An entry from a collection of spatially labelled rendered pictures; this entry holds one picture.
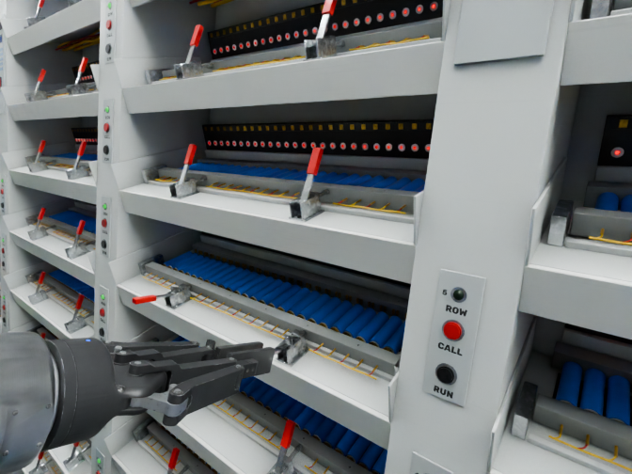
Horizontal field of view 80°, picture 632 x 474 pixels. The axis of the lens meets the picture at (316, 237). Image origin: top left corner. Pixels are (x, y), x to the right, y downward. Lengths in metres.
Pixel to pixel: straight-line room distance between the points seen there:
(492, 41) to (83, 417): 0.42
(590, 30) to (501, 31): 0.06
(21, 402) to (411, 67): 0.40
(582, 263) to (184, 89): 0.57
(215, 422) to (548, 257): 0.57
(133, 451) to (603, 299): 0.90
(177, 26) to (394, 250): 0.69
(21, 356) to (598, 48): 0.45
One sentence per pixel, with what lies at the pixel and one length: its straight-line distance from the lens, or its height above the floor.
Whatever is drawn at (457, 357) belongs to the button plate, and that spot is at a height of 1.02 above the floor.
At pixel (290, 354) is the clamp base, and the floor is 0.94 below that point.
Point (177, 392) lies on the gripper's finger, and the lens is 0.33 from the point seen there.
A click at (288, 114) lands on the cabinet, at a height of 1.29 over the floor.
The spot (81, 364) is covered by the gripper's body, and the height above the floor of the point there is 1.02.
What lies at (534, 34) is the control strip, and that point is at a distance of 0.37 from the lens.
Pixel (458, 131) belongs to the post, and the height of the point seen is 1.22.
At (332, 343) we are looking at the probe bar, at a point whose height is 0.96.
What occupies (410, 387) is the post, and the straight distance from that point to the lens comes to 0.42.
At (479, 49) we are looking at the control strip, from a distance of 0.38.
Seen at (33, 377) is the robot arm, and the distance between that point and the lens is 0.30.
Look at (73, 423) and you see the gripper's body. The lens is 0.33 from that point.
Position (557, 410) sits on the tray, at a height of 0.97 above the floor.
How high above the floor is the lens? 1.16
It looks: 8 degrees down
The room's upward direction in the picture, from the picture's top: 6 degrees clockwise
